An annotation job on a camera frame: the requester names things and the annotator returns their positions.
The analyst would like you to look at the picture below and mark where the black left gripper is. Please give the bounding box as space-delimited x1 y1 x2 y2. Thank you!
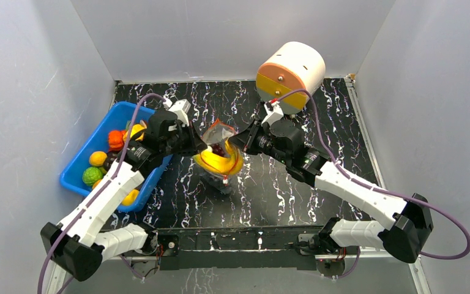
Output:
162 121 209 157

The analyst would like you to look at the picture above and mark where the yellow toy banana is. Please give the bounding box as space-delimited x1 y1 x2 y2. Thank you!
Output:
193 140 244 177

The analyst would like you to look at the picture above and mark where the clear zip bag orange zipper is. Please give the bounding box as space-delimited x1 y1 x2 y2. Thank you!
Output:
193 119 244 195

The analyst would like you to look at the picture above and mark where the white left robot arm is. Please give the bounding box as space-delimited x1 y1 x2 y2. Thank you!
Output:
40 109 207 281

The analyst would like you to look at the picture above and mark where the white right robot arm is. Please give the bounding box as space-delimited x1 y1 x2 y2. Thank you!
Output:
228 120 433 263

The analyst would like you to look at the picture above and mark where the yellow toy pepper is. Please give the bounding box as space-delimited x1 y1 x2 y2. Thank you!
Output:
122 124 146 143

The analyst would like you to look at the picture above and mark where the blue plastic bin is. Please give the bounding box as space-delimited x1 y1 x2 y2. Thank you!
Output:
59 101 172 213

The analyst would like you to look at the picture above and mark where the yellow orange toy fruit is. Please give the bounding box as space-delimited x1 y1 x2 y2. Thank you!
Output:
121 189 139 206

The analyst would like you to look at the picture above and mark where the dark plum toy fruit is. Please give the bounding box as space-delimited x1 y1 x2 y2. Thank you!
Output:
102 151 118 174

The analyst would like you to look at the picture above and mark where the round drawer cabinet toy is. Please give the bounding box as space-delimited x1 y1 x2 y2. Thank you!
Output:
256 41 326 102

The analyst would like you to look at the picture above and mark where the yellow toy lemon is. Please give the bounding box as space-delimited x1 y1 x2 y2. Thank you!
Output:
89 151 108 167

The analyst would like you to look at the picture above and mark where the orange toy citrus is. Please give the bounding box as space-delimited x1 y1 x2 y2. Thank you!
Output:
92 179 101 190

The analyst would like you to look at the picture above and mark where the green toy fruit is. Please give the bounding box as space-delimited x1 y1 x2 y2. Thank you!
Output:
82 167 103 187

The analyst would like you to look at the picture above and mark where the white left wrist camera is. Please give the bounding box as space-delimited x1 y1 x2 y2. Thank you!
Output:
163 99 191 126

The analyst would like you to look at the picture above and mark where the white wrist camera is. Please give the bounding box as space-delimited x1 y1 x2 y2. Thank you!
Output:
262 99 284 126
163 99 191 126

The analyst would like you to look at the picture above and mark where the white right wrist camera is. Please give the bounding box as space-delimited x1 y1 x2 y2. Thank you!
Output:
262 99 284 126

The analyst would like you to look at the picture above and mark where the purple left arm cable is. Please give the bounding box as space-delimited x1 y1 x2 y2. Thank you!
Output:
37 93 169 294

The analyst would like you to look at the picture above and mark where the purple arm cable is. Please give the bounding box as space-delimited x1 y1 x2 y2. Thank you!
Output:
37 93 169 294
273 89 470 260

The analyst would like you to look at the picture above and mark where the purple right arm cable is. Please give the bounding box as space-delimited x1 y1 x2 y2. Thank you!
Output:
273 89 470 260

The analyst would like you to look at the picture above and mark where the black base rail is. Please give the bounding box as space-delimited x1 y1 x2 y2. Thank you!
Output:
129 225 362 272

